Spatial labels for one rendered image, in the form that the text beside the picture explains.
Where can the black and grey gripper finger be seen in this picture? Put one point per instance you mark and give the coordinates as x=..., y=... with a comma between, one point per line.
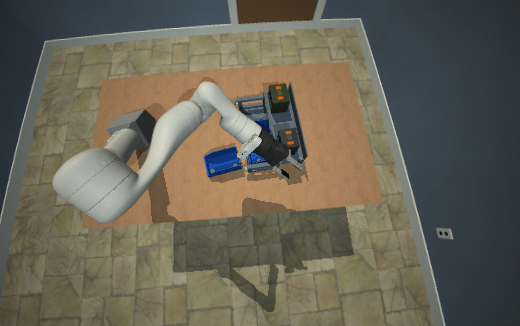
x=281, y=172
x=293, y=161

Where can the grey metal shelf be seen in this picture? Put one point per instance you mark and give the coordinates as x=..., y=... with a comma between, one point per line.
x=284, y=120

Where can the blue bin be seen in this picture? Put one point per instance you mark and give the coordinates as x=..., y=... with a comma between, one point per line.
x=264, y=124
x=222, y=161
x=253, y=158

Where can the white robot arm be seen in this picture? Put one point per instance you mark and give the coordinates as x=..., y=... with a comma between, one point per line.
x=98, y=182

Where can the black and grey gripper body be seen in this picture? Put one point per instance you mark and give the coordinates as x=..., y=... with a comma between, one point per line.
x=255, y=138

